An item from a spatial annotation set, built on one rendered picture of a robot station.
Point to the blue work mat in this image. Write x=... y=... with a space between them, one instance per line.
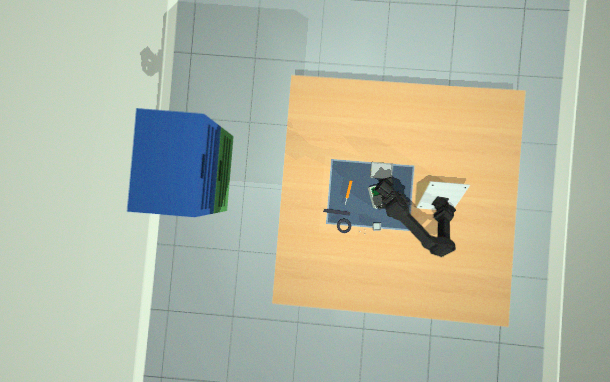
x=362 y=213

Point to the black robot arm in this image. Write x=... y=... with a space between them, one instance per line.
x=439 y=245

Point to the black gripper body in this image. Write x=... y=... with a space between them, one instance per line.
x=389 y=180

